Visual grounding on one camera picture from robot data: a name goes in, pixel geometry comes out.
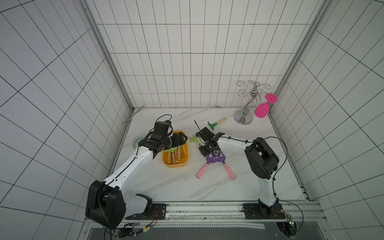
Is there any purple rake pink handle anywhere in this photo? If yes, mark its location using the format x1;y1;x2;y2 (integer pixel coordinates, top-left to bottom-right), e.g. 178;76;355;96
196;153;217;179
215;150;236;180

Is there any green rake wooden handle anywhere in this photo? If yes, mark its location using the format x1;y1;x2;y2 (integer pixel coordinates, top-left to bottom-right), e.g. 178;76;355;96
167;152;173;165

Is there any green fork tool wooden handle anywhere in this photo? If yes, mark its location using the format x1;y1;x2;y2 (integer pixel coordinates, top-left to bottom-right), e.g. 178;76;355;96
180;147;185;159

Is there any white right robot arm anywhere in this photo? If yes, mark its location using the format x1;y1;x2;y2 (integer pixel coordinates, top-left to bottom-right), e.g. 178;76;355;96
196;128;280;219

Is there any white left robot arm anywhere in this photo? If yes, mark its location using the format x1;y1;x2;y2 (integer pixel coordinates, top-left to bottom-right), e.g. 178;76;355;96
85;120;188;230

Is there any dark green small rake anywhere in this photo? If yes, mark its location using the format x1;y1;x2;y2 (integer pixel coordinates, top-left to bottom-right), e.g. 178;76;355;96
208;118;227;130

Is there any yellow plastic storage box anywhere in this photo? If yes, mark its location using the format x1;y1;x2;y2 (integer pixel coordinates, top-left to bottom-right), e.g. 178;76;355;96
162;142;189;168

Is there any blue yellow patterned plate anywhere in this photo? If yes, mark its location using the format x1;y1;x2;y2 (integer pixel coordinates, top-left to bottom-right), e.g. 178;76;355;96
132;135;145;150

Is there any silver wine glass rack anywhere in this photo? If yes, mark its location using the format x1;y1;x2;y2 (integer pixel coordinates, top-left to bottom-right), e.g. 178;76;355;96
234;81;272;126

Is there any pink plastic wine glass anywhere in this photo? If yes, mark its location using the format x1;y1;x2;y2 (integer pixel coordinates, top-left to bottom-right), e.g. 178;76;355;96
254;94;278;119

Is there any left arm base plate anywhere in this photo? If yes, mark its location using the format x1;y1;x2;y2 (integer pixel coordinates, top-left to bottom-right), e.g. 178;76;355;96
125;203;167;221

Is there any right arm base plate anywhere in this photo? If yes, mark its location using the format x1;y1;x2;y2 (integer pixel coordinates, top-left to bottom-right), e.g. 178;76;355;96
242;202;286;220

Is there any aluminium front rail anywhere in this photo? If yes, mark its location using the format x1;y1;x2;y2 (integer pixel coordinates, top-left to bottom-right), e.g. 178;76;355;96
85;200;326;223

